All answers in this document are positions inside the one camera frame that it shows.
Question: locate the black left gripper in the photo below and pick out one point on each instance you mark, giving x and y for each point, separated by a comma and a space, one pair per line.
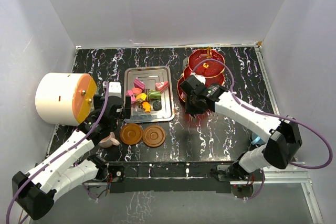
126, 112

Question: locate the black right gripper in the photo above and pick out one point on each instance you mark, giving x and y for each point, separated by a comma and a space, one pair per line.
192, 110

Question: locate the magenta layered cake wedge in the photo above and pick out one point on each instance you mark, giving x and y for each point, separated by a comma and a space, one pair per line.
138, 84

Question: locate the red three-tier cake stand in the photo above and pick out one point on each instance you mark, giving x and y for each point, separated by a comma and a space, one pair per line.
210, 69

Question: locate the red white strawberry cake slice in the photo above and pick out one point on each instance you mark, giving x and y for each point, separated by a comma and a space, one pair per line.
161, 86

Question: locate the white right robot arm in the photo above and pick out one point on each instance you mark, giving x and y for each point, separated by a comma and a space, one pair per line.
281, 137

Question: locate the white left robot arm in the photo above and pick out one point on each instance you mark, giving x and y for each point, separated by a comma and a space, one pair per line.
37, 190

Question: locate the pink square cake block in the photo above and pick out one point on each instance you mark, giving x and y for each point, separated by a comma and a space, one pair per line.
131, 95

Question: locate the salmon pink cake piece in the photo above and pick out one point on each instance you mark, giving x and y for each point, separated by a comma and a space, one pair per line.
137, 91

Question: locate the yellow orange cake piece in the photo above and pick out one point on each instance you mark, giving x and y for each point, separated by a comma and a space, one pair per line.
141, 97

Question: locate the orange fish shaped pastry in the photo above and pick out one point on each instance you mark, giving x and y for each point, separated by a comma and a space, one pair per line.
146, 106

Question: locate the brown wooden coaster left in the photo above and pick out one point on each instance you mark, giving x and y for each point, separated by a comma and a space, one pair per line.
131, 134

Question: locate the brown wooden coaster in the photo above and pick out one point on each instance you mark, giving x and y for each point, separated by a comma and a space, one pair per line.
131, 134
154, 136

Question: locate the green striped macaron cake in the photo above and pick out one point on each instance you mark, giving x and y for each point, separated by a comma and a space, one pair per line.
154, 95

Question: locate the silver metal tray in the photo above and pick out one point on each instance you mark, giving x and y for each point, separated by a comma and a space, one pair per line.
150, 76

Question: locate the dark chocolate cookie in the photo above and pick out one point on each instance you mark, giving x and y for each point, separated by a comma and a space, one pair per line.
157, 105

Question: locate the clear tape roll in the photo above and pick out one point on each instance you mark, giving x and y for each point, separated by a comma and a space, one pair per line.
184, 64

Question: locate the brown wooden coaster right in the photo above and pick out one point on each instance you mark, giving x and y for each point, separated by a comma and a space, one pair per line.
154, 136

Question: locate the pink ceramic cup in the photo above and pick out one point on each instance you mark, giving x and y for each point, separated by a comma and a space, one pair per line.
109, 141

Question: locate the white cylindrical drum container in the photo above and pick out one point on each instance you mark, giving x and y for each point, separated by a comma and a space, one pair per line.
65, 98

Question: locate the blue ceramic cup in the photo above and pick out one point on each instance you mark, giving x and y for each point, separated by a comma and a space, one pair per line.
255, 139

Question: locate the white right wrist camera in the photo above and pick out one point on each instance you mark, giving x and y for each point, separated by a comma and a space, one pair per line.
200, 78

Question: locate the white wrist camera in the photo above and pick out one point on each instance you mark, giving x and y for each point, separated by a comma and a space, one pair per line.
114, 89
200, 78

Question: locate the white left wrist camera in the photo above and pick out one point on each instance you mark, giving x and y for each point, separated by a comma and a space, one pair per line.
114, 89

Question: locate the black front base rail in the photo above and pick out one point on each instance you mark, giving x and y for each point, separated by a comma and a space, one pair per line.
175, 176

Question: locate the aluminium frame rail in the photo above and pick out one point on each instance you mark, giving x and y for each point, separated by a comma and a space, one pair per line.
292, 174

